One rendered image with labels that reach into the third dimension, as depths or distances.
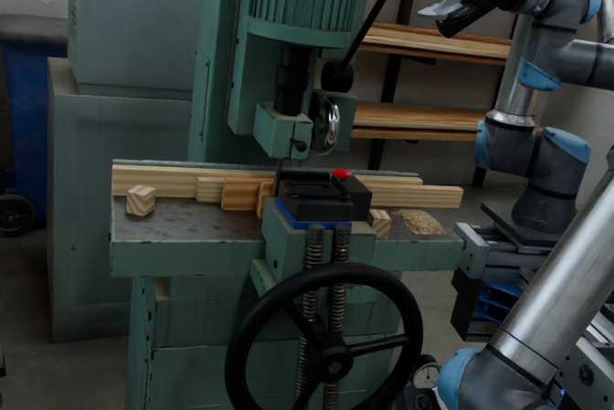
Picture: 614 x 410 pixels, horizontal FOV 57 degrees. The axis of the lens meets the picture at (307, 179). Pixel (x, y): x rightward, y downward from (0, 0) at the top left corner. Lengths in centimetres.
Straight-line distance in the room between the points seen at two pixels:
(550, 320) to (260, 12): 61
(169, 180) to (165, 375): 33
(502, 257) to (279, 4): 85
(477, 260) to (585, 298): 76
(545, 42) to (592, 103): 364
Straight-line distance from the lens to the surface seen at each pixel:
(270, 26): 92
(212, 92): 117
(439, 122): 367
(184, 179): 103
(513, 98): 143
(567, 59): 108
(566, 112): 484
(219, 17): 115
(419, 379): 110
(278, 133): 97
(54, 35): 266
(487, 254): 144
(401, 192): 115
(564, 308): 68
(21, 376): 210
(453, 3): 94
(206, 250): 89
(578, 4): 109
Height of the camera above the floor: 129
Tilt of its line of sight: 19 degrees down
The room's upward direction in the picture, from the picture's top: 9 degrees clockwise
